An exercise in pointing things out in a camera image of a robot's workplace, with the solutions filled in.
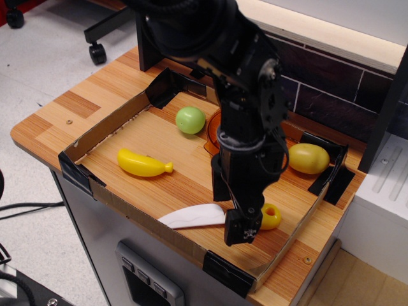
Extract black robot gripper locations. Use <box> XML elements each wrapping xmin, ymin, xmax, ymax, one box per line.
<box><xmin>211</xmin><ymin>127</ymin><xmax>287</xmax><ymax>246</ymax></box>

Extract yellow toy banana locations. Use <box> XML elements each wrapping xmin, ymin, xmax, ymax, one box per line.
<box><xmin>117</xmin><ymin>149</ymin><xmax>173</xmax><ymax>177</ymax></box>

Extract orange transparent plastic pot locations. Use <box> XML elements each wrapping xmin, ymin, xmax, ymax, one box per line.
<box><xmin>204</xmin><ymin>110</ymin><xmax>221</xmax><ymax>156</ymax></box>

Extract green toy apple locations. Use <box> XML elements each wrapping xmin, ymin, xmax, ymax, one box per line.
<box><xmin>175</xmin><ymin>106</ymin><xmax>206</xmax><ymax>135</ymax></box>

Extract black floor cable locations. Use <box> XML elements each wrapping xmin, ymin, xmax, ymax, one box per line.
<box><xmin>0</xmin><ymin>200</ymin><xmax>64</xmax><ymax>221</ymax></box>

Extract yellow handled white toy knife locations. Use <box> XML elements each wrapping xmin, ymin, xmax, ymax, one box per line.
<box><xmin>157</xmin><ymin>203</ymin><xmax>282</xmax><ymax>231</ymax></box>

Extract yellow toy potato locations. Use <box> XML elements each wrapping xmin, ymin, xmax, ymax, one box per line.
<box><xmin>289</xmin><ymin>143</ymin><xmax>330</xmax><ymax>175</ymax></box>

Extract black vertical shelf post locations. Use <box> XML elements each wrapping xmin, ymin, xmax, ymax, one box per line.
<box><xmin>358</xmin><ymin>48</ymin><xmax>407</xmax><ymax>173</ymax></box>

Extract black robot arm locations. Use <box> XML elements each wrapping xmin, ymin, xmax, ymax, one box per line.
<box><xmin>127</xmin><ymin>1</ymin><xmax>289</xmax><ymax>246</ymax></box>

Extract cardboard fence with black tape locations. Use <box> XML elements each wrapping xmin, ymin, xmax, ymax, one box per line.
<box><xmin>59</xmin><ymin>69</ymin><xmax>360</xmax><ymax>300</ymax></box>

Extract black chair caster wheel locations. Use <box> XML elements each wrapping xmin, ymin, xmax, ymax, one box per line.
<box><xmin>89</xmin><ymin>43</ymin><xmax>107</xmax><ymax>65</ymax></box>

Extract black caster wheel far left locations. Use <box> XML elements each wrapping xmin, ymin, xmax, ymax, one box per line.
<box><xmin>6</xmin><ymin>8</ymin><xmax>24</xmax><ymax>29</ymax></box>

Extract grey oven control panel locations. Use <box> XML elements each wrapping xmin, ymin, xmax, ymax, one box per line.
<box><xmin>115</xmin><ymin>242</ymin><xmax>186</xmax><ymax>306</ymax></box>

